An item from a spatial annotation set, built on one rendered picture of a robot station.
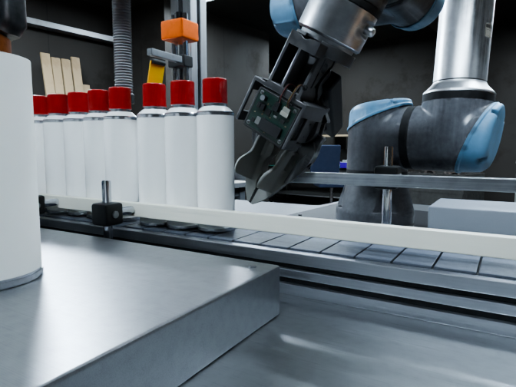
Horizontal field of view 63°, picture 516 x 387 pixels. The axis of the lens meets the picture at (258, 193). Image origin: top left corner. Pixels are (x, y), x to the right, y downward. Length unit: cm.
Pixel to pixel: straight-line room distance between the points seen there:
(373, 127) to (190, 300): 56
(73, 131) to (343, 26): 47
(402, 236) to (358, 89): 752
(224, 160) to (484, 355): 36
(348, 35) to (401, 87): 719
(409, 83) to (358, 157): 681
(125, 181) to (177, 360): 41
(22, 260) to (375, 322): 32
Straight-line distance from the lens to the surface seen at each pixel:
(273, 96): 46
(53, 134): 80
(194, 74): 78
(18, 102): 40
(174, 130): 59
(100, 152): 72
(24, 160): 40
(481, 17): 83
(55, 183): 80
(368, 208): 81
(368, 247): 51
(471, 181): 50
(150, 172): 62
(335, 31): 46
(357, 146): 82
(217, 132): 56
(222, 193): 56
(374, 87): 782
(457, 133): 77
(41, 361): 27
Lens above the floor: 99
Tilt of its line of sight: 6 degrees down
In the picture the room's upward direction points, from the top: straight up
